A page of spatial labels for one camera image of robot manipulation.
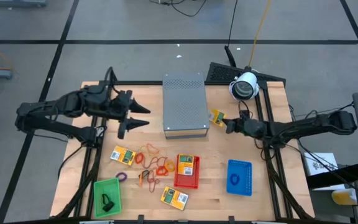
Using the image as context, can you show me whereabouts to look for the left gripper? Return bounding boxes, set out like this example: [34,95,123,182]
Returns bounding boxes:
[104,89,152,140]

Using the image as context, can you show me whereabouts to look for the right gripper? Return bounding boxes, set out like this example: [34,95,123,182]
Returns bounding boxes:
[224,117,266,138]

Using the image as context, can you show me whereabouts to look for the yellow crayon box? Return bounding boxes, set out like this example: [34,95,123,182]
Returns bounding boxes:
[177,153,195,177]
[160,185,190,212]
[109,145,137,166]
[209,108,227,128]

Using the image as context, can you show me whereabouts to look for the grey perforated metal shelf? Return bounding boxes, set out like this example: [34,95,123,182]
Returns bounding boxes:
[162,72,210,140]

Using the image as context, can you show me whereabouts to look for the blue coil keychain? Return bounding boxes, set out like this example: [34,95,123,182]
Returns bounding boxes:
[229,173,241,187]

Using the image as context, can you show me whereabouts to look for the yellow coil keychain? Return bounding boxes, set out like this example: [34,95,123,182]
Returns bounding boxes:
[164,159,177,173]

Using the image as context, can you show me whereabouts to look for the blue plastic basket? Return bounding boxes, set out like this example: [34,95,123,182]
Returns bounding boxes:
[226,159,254,197]

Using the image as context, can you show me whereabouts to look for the red plastic basket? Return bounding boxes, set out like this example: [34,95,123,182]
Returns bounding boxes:
[173,154,201,190]

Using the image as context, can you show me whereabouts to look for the black coil keychain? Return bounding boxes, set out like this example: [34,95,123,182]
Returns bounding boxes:
[100,193,116,213]

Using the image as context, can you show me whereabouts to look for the black perforated metal panel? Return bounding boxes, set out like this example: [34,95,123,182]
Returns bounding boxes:
[204,62,287,85]

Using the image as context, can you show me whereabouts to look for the red rubber band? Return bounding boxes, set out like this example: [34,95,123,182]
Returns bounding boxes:
[147,169,160,184]
[145,173,161,194]

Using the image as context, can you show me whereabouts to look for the red and orange scissors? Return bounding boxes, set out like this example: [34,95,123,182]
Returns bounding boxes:
[138,169,151,188]

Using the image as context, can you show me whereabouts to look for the green plastic basket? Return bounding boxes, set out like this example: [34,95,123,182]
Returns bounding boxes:
[93,177,122,219]

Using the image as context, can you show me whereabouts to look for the white cardboard box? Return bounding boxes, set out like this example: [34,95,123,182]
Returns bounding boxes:
[303,152,341,177]

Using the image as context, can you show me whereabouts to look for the yellow container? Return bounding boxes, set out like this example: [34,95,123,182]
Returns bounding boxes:
[331,187,358,207]

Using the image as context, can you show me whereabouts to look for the red cord loop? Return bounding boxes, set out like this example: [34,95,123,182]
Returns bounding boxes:
[141,154,168,171]

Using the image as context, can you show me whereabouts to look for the black hanging cable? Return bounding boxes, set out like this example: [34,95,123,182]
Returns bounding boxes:
[224,0,239,68]

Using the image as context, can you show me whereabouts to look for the yellow hanging cable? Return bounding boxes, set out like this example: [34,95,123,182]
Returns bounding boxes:
[248,0,272,68]

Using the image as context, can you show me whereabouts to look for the black floor cable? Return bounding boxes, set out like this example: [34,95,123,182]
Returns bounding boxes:
[149,0,209,17]

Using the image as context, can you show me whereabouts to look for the grey floor base plate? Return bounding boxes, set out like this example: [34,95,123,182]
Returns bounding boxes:
[0,0,48,8]

